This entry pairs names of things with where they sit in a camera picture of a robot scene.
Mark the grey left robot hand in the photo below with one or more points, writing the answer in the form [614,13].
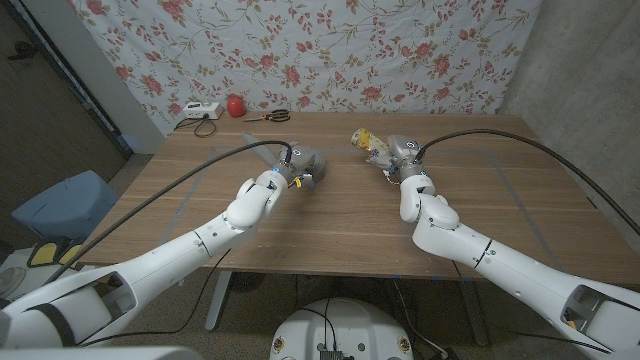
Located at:
[300,162]

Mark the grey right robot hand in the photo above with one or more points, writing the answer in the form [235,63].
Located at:
[405,155]

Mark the bottle package with yellow label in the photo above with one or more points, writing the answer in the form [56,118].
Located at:
[367,140]

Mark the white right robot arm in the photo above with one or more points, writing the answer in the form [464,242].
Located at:
[500,270]

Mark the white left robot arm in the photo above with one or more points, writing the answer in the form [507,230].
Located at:
[175,260]

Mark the orange and black scissors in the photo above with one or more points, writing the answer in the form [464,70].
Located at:
[275,116]

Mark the red ball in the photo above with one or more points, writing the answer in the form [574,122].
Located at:
[235,107]

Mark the white charger power strip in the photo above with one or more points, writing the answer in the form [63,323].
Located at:
[202,111]

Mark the floral backdrop cloth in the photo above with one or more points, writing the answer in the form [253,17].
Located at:
[325,50]

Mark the dark round floor fan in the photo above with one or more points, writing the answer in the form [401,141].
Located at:
[247,282]

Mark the white table leg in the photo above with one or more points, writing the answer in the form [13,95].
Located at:
[218,300]

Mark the white robot torso base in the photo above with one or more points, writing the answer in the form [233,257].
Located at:
[345,325]

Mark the grey table leg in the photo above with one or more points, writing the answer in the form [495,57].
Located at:
[474,315]

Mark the blue-grey storage box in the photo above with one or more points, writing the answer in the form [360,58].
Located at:
[65,205]

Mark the yellow and black slipper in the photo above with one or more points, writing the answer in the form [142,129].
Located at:
[72,256]
[45,254]

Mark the white robot chest rim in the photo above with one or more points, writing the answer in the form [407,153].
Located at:
[100,354]

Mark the white floor mat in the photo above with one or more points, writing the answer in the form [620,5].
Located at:
[30,280]

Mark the grey white sneaker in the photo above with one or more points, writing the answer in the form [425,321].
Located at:
[10,280]

